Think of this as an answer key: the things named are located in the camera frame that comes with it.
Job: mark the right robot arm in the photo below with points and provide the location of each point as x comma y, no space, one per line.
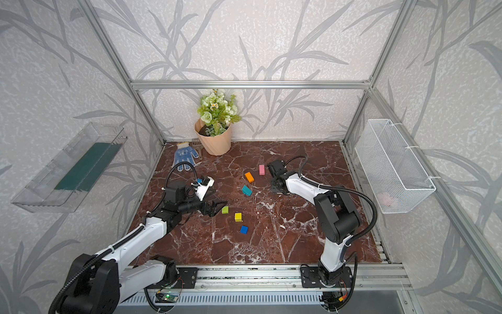
339,219

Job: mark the left circuit board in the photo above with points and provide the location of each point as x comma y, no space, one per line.
167,298

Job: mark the beige flower pot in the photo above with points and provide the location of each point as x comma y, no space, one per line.
217,145

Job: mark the orange wood block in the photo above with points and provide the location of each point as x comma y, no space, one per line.
249,177

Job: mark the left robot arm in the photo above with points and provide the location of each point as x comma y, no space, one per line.
98,283

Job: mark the clear plastic wall shelf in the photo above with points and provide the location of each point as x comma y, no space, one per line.
63,184

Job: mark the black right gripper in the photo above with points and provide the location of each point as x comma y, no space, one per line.
277,184

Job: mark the green white artificial flowers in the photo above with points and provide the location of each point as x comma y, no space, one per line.
217,113

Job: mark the white wire mesh basket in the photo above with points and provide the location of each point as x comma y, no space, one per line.
391,165

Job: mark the teal triangular wood block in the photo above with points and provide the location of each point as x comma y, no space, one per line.
247,191

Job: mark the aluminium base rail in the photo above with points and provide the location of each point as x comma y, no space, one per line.
283,277

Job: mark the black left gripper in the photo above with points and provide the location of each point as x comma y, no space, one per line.
208,207

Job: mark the pink object in basket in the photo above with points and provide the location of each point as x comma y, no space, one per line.
386,200

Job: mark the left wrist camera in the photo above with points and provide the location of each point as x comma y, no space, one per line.
202,186

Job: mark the blue work glove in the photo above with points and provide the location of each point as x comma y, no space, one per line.
184,154

